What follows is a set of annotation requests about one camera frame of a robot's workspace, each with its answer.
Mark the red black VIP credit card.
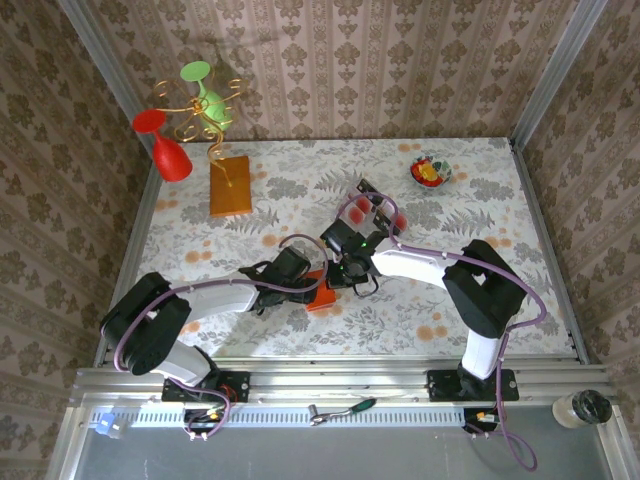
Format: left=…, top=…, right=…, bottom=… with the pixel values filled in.
left=374, top=202, right=409, bottom=236
left=339, top=204, right=374, bottom=231
left=347, top=179, right=384, bottom=211

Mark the black connector box with wires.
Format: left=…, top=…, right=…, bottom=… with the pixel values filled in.
left=182, top=407, right=234, bottom=444
left=462, top=407, right=504, bottom=436

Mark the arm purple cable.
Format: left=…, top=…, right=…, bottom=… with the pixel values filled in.
left=113, top=233, right=331, bottom=444
left=342, top=193, right=547, bottom=474

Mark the ratchet wrench green handle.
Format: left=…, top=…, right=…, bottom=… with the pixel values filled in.
left=308, top=397, right=377, bottom=428

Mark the clear acrylic card display stand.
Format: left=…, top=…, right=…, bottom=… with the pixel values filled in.
left=337, top=178, right=410, bottom=244

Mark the floral patterned tablecloth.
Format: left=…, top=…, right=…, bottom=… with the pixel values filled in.
left=117, top=137, right=576, bottom=359

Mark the green plastic wine glass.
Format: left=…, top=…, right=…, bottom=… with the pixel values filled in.
left=179, top=60, right=234, bottom=134

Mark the gold wire rack wooden base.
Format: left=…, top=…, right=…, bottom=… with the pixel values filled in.
left=152, top=69, right=254, bottom=219

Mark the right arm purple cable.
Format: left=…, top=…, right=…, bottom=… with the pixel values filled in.
left=342, top=193, right=547, bottom=474

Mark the white cup with lid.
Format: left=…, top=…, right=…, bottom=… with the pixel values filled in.
left=552, top=389, right=614, bottom=430

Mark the aluminium mounting rail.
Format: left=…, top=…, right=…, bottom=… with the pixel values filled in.
left=69, top=357, right=611, bottom=409

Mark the thin wire loop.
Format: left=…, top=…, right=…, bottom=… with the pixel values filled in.
left=355, top=274, right=380, bottom=300

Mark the orange card holder wallet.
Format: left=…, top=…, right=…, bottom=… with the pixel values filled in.
left=305, top=269, right=337, bottom=314

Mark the slotted grey cable duct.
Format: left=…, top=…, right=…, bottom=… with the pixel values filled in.
left=89, top=403, right=466, bottom=429

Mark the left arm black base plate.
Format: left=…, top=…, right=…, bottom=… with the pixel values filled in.
left=162, top=370, right=251, bottom=404

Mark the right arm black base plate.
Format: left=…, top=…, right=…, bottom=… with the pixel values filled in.
left=427, top=368, right=520, bottom=403

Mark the small colourful patterned bowl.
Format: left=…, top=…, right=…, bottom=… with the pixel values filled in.
left=409, top=155, right=454, bottom=190

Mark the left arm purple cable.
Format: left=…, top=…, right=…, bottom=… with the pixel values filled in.
left=113, top=233, right=331, bottom=444

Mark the aluminium frame post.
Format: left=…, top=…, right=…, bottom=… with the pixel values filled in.
left=509, top=0, right=609, bottom=146
left=57, top=0, right=156, bottom=156

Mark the red plastic wine glass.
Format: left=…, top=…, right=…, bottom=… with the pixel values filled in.
left=132, top=109, right=194, bottom=182

